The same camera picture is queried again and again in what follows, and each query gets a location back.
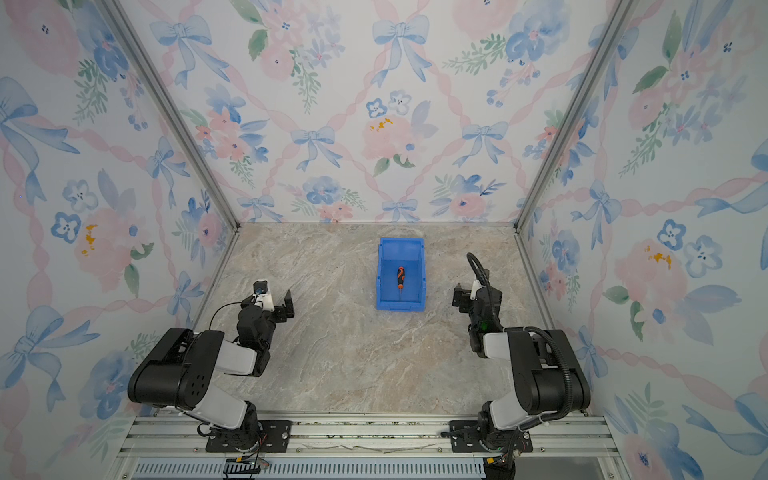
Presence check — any orange black screwdriver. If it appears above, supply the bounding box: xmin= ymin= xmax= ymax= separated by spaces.
xmin=396 ymin=267 xmax=406 ymax=290

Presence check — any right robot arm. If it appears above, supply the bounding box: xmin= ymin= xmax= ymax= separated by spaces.
xmin=441 ymin=281 xmax=591 ymax=457

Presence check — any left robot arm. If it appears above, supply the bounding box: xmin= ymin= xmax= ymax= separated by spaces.
xmin=127 ymin=280 xmax=295 ymax=455

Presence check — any blue plastic bin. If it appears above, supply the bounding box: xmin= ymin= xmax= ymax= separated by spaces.
xmin=376 ymin=237 xmax=427 ymax=312

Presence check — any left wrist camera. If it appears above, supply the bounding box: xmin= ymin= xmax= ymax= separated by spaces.
xmin=252 ymin=280 xmax=275 ymax=312

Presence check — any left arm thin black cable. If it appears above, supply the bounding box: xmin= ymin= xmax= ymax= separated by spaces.
xmin=207 ymin=301 xmax=242 ymax=331

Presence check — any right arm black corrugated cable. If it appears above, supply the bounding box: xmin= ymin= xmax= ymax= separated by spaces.
xmin=466 ymin=251 xmax=576 ymax=421

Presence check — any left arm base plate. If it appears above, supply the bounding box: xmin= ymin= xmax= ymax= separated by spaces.
xmin=205 ymin=420 xmax=293 ymax=454

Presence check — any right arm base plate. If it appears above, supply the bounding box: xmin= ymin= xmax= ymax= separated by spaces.
xmin=440 ymin=420 xmax=533 ymax=456

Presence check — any aluminium rail frame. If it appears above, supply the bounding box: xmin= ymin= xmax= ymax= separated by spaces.
xmin=106 ymin=411 xmax=630 ymax=479

